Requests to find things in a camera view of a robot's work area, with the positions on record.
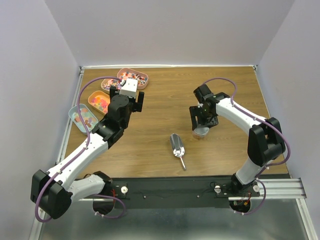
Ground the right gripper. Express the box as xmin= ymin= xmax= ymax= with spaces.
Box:
xmin=188 ymin=104 xmax=218 ymax=130

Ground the white round lid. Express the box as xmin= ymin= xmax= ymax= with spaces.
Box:
xmin=193 ymin=126 xmax=210 ymax=134

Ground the clear plastic cup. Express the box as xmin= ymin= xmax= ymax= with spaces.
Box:
xmin=192 ymin=131 xmax=208 ymax=139

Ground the orange candy tray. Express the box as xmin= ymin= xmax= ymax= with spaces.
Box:
xmin=88 ymin=90 xmax=110 ymax=115

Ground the grey candy tray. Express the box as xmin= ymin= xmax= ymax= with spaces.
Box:
xmin=67 ymin=103 xmax=99 ymax=136

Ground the metal scoop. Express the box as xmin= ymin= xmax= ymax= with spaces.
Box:
xmin=169 ymin=133 xmax=187 ymax=171

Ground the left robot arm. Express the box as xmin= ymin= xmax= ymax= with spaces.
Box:
xmin=30 ymin=90 xmax=145 ymax=222

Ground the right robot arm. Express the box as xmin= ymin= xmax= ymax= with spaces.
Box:
xmin=189 ymin=84 xmax=286 ymax=196

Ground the beige candy tray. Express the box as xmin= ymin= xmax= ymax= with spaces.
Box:
xmin=100 ymin=78 xmax=122 ymax=94

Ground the pink candy tray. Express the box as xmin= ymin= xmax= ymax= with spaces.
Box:
xmin=117 ymin=67 xmax=149 ymax=90

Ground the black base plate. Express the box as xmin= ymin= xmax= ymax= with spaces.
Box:
xmin=107 ymin=175 xmax=241 ymax=210

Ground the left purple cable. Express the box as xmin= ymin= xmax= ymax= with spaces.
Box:
xmin=34 ymin=76 xmax=127 ymax=223

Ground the purple cable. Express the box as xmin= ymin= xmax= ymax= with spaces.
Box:
xmin=201 ymin=77 xmax=292 ymax=216
xmin=34 ymin=76 xmax=127 ymax=223

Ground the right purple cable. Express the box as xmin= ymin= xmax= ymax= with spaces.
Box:
xmin=201 ymin=77 xmax=292 ymax=216

